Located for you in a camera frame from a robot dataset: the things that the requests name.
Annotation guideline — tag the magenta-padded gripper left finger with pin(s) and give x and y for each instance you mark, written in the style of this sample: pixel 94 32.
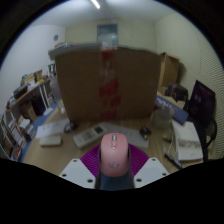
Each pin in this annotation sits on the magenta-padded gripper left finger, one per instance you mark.
pixel 78 171

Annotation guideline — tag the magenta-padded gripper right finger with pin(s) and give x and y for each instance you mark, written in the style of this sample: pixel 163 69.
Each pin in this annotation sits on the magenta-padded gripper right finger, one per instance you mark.
pixel 150 171

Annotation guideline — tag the pink computer mouse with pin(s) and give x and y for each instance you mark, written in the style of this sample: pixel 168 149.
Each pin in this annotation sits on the pink computer mouse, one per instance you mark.
pixel 114 155

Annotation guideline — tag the black marker pen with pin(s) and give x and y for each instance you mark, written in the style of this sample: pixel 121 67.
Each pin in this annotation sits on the black marker pen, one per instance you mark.
pixel 173 160

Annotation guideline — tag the white remote control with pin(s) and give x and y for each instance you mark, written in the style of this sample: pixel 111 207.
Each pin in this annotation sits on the white remote control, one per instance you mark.
pixel 88 135

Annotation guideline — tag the small black clip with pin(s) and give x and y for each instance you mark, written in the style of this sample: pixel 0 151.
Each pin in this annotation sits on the small black clip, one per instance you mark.
pixel 145 132

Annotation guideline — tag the white book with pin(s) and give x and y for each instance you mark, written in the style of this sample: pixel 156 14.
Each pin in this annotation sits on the white book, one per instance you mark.
pixel 186 140

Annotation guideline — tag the white printed paper sheet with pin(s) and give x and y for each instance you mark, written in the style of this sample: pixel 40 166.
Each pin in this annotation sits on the white printed paper sheet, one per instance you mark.
pixel 51 128

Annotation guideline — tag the clear plastic container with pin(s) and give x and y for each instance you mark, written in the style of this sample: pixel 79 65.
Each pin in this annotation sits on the clear plastic container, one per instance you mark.
pixel 162 118

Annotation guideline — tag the blue book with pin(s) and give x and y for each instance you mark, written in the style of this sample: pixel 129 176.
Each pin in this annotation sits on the blue book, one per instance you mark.
pixel 173 108

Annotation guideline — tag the shelf unit with books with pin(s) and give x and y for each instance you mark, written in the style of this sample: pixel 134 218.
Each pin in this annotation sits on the shelf unit with books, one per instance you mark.
pixel 11 136

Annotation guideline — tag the clear glass jar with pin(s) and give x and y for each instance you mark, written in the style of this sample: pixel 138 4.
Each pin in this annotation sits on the clear glass jar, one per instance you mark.
pixel 56 90

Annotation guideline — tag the black box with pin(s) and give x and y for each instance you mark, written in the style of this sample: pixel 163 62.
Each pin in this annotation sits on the black box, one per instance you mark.
pixel 178 91

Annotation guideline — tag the large brown cardboard box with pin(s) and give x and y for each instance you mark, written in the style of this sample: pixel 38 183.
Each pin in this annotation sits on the large brown cardboard box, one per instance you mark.
pixel 83 86

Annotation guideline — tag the dark purple panel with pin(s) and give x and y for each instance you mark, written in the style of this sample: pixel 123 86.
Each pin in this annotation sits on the dark purple panel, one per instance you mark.
pixel 201 98

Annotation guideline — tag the cluttered wooden side desk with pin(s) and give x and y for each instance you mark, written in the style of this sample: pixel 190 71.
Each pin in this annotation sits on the cluttered wooden side desk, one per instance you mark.
pixel 31 91

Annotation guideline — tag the small brown cardboard box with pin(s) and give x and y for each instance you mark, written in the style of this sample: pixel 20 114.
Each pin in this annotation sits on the small brown cardboard box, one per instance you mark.
pixel 170 70

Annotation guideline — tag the pale blue door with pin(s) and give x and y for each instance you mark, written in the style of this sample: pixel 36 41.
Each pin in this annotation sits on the pale blue door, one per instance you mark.
pixel 107 31

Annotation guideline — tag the ceiling light tube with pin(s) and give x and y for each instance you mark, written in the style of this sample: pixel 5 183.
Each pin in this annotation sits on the ceiling light tube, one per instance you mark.
pixel 95 3

